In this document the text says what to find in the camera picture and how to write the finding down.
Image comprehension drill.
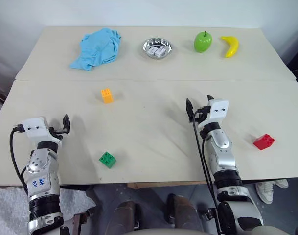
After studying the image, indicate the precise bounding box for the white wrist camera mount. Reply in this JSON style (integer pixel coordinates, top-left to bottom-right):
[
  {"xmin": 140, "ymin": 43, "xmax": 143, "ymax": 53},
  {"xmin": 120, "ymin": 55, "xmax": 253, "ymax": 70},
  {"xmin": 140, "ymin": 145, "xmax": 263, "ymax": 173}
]
[
  {"xmin": 17, "ymin": 117, "xmax": 63, "ymax": 147},
  {"xmin": 206, "ymin": 98, "xmax": 230, "ymax": 128}
]

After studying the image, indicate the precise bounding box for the red toy building block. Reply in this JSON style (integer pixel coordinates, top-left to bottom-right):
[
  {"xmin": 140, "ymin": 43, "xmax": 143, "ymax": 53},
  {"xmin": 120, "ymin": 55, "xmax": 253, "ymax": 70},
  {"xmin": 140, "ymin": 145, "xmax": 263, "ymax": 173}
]
[{"xmin": 252, "ymin": 133, "xmax": 275, "ymax": 151}]

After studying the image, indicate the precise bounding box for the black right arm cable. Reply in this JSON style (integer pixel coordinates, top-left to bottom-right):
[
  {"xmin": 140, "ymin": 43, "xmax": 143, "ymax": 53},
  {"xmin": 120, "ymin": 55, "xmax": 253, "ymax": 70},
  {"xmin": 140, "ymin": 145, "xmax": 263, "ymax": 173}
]
[{"xmin": 192, "ymin": 109, "xmax": 224, "ymax": 235}]

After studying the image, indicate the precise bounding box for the green toy building block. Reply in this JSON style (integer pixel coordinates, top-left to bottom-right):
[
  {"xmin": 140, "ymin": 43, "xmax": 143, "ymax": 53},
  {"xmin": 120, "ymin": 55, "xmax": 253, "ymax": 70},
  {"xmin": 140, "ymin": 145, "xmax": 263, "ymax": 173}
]
[{"xmin": 98, "ymin": 151, "xmax": 117, "ymax": 169}]

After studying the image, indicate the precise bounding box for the yellow toy banana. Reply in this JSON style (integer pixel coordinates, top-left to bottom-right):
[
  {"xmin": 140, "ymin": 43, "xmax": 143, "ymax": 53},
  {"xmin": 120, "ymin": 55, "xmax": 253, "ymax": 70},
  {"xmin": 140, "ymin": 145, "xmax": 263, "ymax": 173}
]
[{"xmin": 220, "ymin": 36, "xmax": 240, "ymax": 59}]

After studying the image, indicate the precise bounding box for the green toy apple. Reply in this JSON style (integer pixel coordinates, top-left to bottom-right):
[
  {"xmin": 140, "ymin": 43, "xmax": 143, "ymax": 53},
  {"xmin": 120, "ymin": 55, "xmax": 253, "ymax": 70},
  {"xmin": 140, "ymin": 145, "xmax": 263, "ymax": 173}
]
[{"xmin": 193, "ymin": 30, "xmax": 213, "ymax": 53}]

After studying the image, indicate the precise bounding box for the yellow toy building block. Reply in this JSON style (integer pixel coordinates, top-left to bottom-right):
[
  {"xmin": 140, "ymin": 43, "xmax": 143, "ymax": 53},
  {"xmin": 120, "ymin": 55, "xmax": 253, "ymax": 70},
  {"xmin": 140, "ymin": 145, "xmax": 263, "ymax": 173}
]
[{"xmin": 100, "ymin": 88, "xmax": 114, "ymax": 104}]

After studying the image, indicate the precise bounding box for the white sneaker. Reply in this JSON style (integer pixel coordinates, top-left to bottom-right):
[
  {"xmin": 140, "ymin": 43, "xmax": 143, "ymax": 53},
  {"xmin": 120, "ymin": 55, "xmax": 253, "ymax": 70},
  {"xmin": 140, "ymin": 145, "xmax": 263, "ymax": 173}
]
[
  {"xmin": 255, "ymin": 181, "xmax": 275, "ymax": 205},
  {"xmin": 273, "ymin": 178, "xmax": 290, "ymax": 189}
]

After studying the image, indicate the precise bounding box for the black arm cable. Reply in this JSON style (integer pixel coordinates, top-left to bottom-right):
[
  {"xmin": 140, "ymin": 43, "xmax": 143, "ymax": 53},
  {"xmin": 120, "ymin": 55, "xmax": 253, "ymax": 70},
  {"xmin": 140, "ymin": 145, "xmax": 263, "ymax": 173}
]
[
  {"xmin": 9, "ymin": 124, "xmax": 29, "ymax": 195},
  {"xmin": 192, "ymin": 109, "xmax": 224, "ymax": 235}
]

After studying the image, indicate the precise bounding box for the light blue crumpled cloth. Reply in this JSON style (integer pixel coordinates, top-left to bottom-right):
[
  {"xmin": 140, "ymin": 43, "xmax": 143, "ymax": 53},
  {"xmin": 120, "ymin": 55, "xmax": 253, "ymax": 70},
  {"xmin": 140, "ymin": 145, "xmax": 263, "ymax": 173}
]
[{"xmin": 69, "ymin": 27, "xmax": 122, "ymax": 72}]

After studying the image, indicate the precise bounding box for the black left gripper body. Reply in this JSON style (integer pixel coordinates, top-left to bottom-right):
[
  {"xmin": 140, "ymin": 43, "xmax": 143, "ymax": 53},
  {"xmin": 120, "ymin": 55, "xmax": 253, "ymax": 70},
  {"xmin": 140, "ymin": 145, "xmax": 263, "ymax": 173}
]
[{"xmin": 48, "ymin": 126, "xmax": 65, "ymax": 141}]

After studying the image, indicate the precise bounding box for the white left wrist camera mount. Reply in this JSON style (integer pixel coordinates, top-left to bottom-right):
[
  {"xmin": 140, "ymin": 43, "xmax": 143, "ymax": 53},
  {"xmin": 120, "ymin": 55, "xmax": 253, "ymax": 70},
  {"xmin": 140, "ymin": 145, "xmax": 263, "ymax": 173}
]
[{"xmin": 17, "ymin": 117, "xmax": 63, "ymax": 147}]

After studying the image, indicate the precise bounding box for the white foam sheet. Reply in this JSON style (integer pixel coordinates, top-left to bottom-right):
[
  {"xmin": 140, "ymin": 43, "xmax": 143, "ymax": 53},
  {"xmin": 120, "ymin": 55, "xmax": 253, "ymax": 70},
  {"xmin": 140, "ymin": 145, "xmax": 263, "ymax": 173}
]
[{"xmin": 0, "ymin": 185, "xmax": 97, "ymax": 235}]

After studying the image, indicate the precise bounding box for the silver metal bowl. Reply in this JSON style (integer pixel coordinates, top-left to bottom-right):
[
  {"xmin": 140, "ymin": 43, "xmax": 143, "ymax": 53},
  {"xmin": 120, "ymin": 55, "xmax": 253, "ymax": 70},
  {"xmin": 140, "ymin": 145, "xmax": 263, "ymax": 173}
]
[{"xmin": 141, "ymin": 37, "xmax": 174, "ymax": 60}]

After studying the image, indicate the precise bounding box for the wooden board under table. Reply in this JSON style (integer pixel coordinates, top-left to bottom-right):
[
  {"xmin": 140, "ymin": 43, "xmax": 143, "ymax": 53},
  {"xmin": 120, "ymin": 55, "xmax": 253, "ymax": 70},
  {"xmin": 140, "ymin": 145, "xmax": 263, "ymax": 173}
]
[{"xmin": 126, "ymin": 181, "xmax": 208, "ymax": 189}]

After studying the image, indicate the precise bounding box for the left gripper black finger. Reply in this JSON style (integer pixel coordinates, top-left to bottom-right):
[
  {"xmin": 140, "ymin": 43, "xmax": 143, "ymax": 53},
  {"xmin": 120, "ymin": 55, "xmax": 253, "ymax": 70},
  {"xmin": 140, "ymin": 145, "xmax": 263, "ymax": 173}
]
[{"xmin": 61, "ymin": 114, "xmax": 71, "ymax": 135}]

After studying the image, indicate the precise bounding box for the dark rounded shape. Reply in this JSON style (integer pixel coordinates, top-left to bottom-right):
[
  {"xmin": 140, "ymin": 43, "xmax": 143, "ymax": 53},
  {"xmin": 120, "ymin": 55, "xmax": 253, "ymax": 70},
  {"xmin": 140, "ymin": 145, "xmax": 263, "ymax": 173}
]
[
  {"xmin": 166, "ymin": 193, "xmax": 205, "ymax": 234},
  {"xmin": 105, "ymin": 200, "xmax": 141, "ymax": 235}
]

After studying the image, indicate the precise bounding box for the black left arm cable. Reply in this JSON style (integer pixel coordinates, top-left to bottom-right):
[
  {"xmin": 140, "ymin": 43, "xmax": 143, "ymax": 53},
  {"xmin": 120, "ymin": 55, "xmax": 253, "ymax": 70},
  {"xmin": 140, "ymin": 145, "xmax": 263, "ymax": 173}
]
[{"xmin": 9, "ymin": 124, "xmax": 29, "ymax": 195}]

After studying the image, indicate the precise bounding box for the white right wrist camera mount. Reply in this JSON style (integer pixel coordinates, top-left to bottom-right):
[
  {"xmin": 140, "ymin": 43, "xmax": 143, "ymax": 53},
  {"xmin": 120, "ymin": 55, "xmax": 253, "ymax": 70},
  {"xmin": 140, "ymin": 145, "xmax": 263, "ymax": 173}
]
[{"xmin": 206, "ymin": 98, "xmax": 230, "ymax": 128}]

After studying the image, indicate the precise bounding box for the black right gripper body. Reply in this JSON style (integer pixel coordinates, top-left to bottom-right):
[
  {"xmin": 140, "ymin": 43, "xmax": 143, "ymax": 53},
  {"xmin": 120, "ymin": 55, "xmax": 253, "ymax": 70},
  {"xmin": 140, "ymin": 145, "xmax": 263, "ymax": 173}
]
[{"xmin": 194, "ymin": 106, "xmax": 211, "ymax": 126}]

